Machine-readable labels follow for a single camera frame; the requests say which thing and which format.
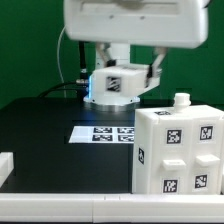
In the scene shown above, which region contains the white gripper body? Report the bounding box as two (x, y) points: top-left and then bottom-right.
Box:
(64, 0), (209, 48)

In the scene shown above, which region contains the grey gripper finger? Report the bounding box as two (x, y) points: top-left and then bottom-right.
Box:
(148, 47), (168, 78)
(95, 43), (116, 69)

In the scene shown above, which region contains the white panel piece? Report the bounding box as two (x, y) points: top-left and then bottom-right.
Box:
(90, 64), (160, 98)

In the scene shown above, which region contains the white cabinet body box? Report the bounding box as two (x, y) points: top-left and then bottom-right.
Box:
(132, 93), (224, 195)

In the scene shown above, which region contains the white door panel with knob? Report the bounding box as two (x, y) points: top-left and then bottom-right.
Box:
(161, 127), (187, 194)

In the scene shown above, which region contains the white cabinet door panel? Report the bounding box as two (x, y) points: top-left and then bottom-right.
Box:
(190, 119), (223, 195)

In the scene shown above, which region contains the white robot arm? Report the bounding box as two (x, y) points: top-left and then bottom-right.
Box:
(64, 0), (211, 111)

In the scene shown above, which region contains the white marker sheet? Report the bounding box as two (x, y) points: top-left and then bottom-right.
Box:
(69, 126), (134, 144)

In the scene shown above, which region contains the black camera on stand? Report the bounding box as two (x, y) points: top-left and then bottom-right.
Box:
(79, 41), (88, 101)

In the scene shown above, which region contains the grey camera cable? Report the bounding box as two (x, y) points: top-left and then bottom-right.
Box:
(56, 26), (68, 84)

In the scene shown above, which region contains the black base cable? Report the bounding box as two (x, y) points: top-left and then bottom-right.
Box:
(38, 81), (88, 99)

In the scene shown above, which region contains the white front fence rail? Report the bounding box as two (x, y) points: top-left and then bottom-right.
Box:
(0, 193), (224, 223)

